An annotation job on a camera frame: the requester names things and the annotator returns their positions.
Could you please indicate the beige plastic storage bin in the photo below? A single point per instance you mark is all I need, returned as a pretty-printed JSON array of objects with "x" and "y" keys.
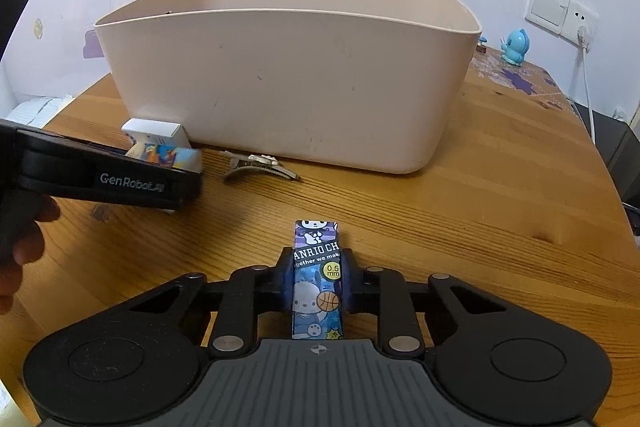
[{"x": 280, "y": 82}]

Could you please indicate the purple patterned mat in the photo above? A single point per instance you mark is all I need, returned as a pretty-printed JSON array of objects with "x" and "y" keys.
[{"x": 520, "y": 79}]

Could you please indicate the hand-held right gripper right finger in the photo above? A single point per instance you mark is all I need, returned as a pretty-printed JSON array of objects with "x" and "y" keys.
[{"x": 351, "y": 282}]

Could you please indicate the white ribbed object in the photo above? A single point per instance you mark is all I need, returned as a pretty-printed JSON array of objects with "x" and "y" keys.
[{"x": 35, "y": 112}]

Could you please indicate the purple wall sticker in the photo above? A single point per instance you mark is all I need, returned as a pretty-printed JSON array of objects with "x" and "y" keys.
[{"x": 92, "y": 44}]

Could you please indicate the dark object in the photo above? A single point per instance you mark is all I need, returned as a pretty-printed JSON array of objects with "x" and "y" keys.
[{"x": 12, "y": 7}]

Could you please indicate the white box with colourful print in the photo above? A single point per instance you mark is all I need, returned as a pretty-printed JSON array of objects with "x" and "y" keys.
[{"x": 150, "y": 129}]

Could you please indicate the white wall switch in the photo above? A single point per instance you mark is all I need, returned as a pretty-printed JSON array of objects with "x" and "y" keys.
[{"x": 547, "y": 7}]

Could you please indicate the purple cartoon pen refill box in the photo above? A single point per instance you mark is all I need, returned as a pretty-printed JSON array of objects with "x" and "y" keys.
[{"x": 317, "y": 302}]

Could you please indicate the black box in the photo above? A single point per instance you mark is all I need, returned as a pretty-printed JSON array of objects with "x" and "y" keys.
[{"x": 615, "y": 147}]

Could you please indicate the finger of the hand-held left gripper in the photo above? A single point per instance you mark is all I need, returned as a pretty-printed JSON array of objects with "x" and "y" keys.
[{"x": 187, "y": 187}]

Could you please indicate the blue cartoon figurine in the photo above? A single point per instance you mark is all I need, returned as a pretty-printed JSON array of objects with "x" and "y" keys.
[{"x": 516, "y": 47}]

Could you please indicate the grey hair clip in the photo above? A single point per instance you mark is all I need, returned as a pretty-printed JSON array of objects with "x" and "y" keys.
[{"x": 255, "y": 167}]

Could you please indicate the white wall socket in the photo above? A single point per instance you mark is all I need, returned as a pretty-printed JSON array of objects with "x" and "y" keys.
[{"x": 582, "y": 19}]

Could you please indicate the person's left hand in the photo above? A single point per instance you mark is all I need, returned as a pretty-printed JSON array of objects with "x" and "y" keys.
[{"x": 20, "y": 279}]

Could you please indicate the small blue toy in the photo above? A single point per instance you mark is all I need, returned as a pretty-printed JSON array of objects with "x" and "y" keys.
[{"x": 482, "y": 43}]

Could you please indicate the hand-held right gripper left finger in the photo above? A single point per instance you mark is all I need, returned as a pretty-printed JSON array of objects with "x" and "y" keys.
[{"x": 285, "y": 279}]

